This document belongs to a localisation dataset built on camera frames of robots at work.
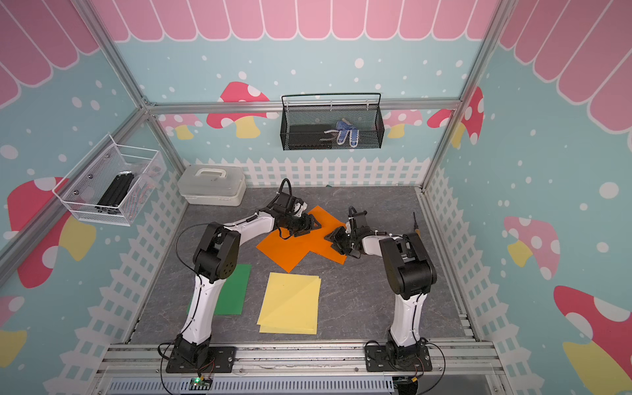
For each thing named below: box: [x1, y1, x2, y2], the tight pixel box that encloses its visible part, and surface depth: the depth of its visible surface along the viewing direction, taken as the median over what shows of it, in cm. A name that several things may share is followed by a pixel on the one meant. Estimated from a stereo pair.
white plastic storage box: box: [177, 164, 247, 206], surface depth 111 cm
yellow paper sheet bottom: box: [256, 272, 322, 335], surface depth 87 cm
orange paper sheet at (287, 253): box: [255, 229, 317, 274], surface depth 99 cm
